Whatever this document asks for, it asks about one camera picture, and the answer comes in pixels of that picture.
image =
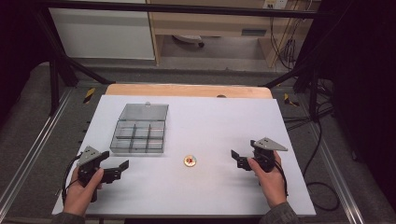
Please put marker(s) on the yellow black floor tape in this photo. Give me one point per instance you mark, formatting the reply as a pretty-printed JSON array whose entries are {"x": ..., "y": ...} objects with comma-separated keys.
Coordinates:
[
  {"x": 290, "y": 100},
  {"x": 89, "y": 95}
]

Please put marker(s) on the person's right hand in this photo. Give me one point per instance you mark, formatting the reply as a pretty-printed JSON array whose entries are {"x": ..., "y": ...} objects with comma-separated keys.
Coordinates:
[{"x": 272, "y": 186}]

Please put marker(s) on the white cabinet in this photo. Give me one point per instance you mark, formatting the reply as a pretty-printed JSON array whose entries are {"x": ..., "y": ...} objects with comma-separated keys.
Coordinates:
[{"x": 102, "y": 34}]

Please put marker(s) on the black curtain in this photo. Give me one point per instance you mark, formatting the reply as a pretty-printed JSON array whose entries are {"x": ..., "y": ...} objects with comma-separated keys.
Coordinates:
[
  {"x": 364, "y": 93},
  {"x": 18, "y": 46}
]

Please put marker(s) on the wooden table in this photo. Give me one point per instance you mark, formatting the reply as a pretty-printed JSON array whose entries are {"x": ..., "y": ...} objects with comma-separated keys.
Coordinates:
[{"x": 186, "y": 90}]

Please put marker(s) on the aluminium floor rail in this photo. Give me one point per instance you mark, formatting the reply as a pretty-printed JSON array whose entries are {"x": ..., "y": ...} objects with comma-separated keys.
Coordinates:
[
  {"x": 34, "y": 146},
  {"x": 336, "y": 174}
]

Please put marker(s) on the black metal frame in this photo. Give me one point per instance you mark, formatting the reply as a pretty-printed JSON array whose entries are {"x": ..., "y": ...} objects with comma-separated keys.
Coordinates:
[{"x": 174, "y": 8}]

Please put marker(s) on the white wall socket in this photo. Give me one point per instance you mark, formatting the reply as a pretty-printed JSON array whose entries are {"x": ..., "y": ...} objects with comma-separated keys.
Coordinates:
[{"x": 275, "y": 3}]

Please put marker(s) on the light wooden desk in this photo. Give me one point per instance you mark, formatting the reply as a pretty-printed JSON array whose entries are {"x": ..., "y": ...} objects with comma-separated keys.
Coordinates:
[{"x": 211, "y": 18}]

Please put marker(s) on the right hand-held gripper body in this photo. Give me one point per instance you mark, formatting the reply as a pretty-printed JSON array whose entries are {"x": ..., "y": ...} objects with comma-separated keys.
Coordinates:
[{"x": 267, "y": 145}]

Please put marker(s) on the office chair base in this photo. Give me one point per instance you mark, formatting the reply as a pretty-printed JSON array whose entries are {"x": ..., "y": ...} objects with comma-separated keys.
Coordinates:
[{"x": 190, "y": 39}]

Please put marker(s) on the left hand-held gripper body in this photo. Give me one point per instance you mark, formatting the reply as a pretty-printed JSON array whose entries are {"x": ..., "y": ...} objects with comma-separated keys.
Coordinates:
[{"x": 88, "y": 154}]

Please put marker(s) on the person's left hand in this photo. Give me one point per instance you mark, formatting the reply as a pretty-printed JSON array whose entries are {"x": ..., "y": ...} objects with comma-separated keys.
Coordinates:
[{"x": 76, "y": 196}]

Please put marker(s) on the clear plastic compartment box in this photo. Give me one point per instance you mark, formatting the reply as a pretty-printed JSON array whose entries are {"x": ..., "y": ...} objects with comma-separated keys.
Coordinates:
[{"x": 140, "y": 133}]

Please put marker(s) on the small round gold badge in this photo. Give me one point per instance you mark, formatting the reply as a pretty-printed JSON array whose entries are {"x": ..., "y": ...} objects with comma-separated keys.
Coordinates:
[{"x": 190, "y": 160}]

